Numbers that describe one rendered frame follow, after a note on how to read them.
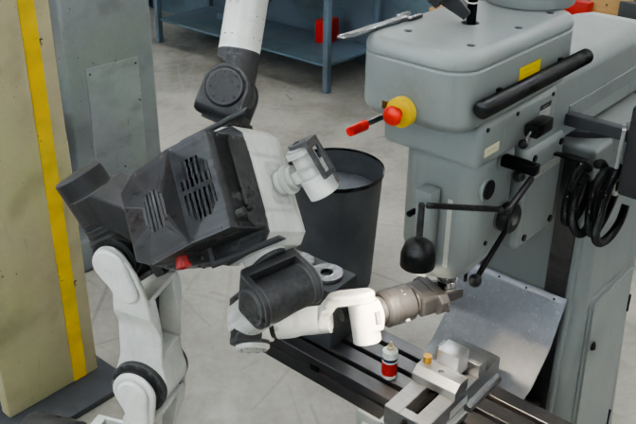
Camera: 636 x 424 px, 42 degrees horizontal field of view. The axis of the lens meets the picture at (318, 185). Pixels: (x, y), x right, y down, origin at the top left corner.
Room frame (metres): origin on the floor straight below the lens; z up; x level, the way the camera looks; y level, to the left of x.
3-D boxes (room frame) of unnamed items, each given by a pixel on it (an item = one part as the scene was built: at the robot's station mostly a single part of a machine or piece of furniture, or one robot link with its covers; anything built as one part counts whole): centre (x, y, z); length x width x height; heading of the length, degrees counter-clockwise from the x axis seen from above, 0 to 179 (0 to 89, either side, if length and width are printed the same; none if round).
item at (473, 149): (1.73, -0.34, 1.68); 0.34 x 0.24 x 0.10; 139
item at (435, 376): (1.63, -0.30, 1.02); 0.12 x 0.06 x 0.04; 51
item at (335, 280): (1.96, 0.01, 1.03); 0.22 x 0.12 x 0.20; 53
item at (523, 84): (1.63, -0.44, 1.79); 0.45 x 0.04 x 0.04; 139
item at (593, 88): (2.08, -0.63, 1.66); 0.80 x 0.23 x 0.20; 139
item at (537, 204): (1.84, -0.44, 1.47); 0.24 x 0.19 x 0.26; 49
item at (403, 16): (1.65, -0.12, 1.89); 0.24 x 0.04 x 0.01; 139
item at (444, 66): (1.71, -0.32, 1.81); 0.47 x 0.26 x 0.16; 139
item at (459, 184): (1.70, -0.31, 1.47); 0.21 x 0.19 x 0.32; 49
